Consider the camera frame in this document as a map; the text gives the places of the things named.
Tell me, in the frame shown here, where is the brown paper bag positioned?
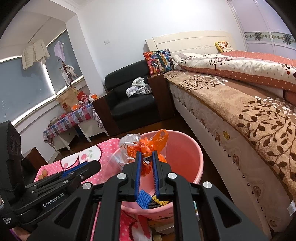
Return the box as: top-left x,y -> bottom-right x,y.
57,87 -> 79,113

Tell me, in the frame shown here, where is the plaid tablecloth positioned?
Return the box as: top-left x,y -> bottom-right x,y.
43,102 -> 93,143

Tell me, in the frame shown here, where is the brown leaf pattern blanket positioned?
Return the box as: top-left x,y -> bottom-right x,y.
164,70 -> 295,198

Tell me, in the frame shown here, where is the crinkled clear snack wrapper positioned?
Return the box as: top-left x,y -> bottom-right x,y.
109,133 -> 140,170

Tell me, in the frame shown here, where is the black armchair by bed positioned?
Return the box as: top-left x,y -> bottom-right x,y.
92,60 -> 174,136

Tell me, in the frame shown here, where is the hanging white jacket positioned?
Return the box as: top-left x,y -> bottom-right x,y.
22,40 -> 50,70

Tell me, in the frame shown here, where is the person's left hand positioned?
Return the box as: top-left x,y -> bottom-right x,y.
11,227 -> 30,241

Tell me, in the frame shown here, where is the pink plastic bucket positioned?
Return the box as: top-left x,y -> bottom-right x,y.
111,129 -> 205,223

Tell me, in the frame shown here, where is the crumpled white cloth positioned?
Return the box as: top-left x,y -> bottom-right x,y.
126,77 -> 152,97

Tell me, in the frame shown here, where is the white side table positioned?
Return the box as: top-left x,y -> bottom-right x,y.
53,118 -> 109,152

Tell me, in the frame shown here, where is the red gift bag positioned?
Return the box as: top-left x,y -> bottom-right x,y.
77,91 -> 88,102

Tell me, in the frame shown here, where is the black foam fruit net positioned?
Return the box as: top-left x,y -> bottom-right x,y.
147,198 -> 170,209

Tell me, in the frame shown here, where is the white mattress side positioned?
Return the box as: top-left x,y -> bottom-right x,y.
169,83 -> 293,237

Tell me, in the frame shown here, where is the orange plastic bag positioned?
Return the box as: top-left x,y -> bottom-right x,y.
127,129 -> 169,177

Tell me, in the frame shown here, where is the white bed headboard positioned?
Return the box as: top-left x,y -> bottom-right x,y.
146,31 -> 236,56

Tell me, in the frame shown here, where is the yellow patterned pillow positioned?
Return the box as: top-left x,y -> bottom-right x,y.
214,41 -> 234,53

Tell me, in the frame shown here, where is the floral white orange quilt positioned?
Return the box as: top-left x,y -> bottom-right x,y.
173,51 -> 295,92

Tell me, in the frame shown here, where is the yellow foam fruit net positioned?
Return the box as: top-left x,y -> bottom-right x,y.
152,195 -> 158,201

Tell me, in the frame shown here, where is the lilac sliding wardrobe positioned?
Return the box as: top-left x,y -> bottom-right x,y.
229,0 -> 295,59

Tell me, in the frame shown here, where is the pink polka dot blanket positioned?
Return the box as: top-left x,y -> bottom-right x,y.
33,137 -> 153,241

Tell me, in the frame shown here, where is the brown wooden side cabinet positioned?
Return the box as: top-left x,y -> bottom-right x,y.
23,147 -> 48,171

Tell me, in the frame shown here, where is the coat stand with clothes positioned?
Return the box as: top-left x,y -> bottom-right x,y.
58,59 -> 78,87

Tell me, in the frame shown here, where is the colourful patterned cushion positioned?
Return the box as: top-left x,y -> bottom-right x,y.
143,49 -> 174,75

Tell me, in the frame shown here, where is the hanging lilac cloth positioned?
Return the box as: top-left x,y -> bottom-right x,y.
54,41 -> 65,62

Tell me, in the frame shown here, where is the blue foam fruit net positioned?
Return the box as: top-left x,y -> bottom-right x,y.
136,190 -> 152,209

